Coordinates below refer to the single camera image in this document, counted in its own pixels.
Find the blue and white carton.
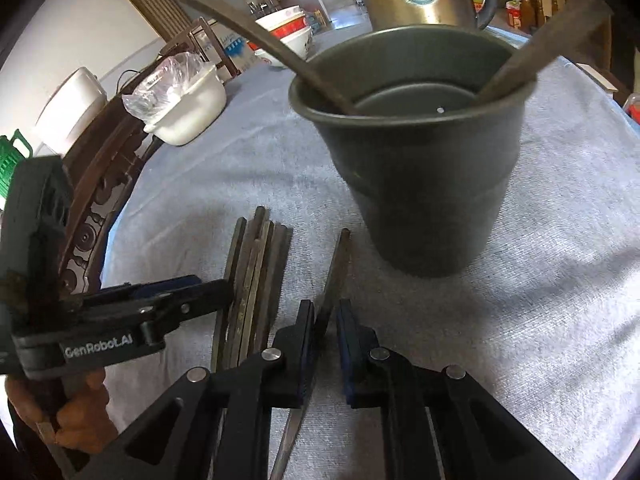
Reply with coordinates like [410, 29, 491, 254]
[219, 34, 252, 75]

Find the carved dark wooden chair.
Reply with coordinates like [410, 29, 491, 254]
[57, 17, 236, 293]

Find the clear plastic bag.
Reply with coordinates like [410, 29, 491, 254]
[121, 51, 216, 123]

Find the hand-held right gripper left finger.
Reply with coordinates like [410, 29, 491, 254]
[75, 299, 321, 480]

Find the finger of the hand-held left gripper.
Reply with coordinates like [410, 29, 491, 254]
[65, 279, 235, 346]
[82, 275, 202, 306]

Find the plain white bowl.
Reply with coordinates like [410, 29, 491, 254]
[255, 6, 305, 32]

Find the white bowl with red band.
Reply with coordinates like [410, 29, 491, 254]
[267, 16, 312, 42]

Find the green plastic crate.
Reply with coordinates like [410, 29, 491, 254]
[0, 130, 33, 201]

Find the bundle of dark chopsticks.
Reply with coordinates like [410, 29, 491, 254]
[210, 206, 293, 373]

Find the dark wooden chopstick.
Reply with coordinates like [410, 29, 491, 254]
[477, 0, 613, 101]
[80, 0, 361, 116]
[270, 228, 352, 480]

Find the white bowl with red emblem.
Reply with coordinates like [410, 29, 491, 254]
[277, 27, 316, 59]

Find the white rice cooker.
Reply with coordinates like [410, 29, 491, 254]
[35, 67, 108, 156]

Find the person's left hand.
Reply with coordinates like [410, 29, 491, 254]
[5, 367, 118, 453]

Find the grey towel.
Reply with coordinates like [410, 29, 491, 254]
[100, 25, 640, 480]

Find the dark green plastic cup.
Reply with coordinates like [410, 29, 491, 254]
[288, 25, 538, 278]

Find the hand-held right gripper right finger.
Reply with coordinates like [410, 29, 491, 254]
[336, 299, 581, 480]

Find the white plastic basin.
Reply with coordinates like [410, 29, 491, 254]
[142, 62, 227, 147]

